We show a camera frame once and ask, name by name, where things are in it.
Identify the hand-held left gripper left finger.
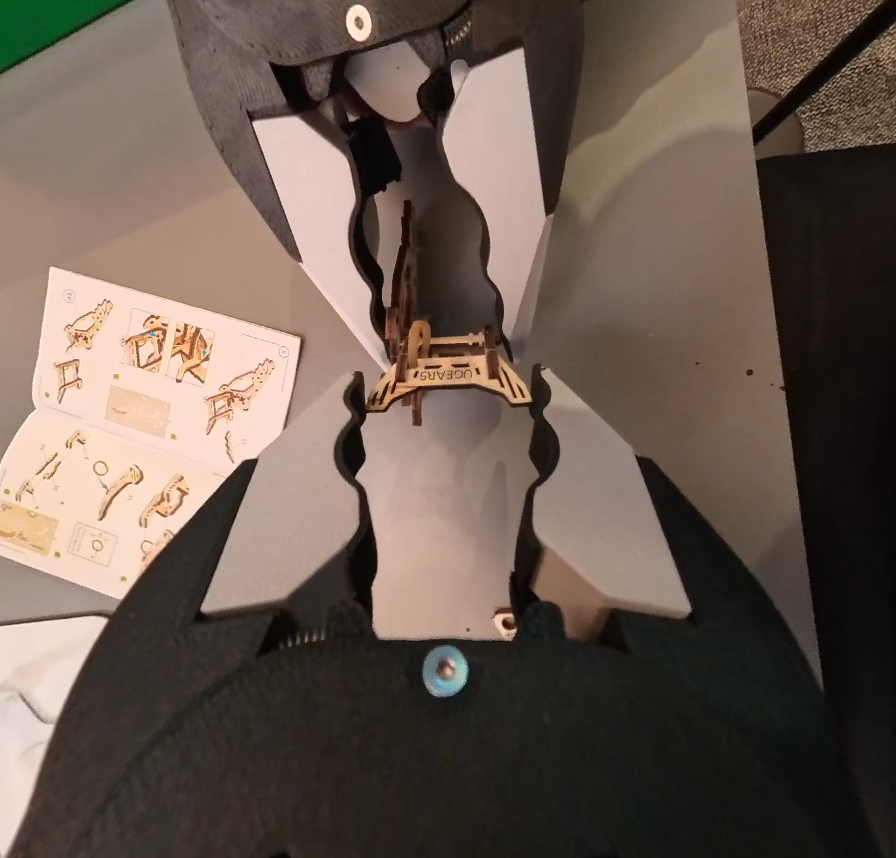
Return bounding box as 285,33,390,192
199,373,379,621

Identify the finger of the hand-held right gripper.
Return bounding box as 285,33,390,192
252,109,394,370
441,46,555,347

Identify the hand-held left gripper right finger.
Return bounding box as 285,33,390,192
511,364,694,641

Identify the wooden model lever assembly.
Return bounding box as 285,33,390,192
384,199,429,428

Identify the wooden model frame part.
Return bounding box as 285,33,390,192
365,321,534,412

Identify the open instruction booklet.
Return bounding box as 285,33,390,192
0,265,303,600

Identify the black floor stand pole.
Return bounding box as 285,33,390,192
749,0,896,155

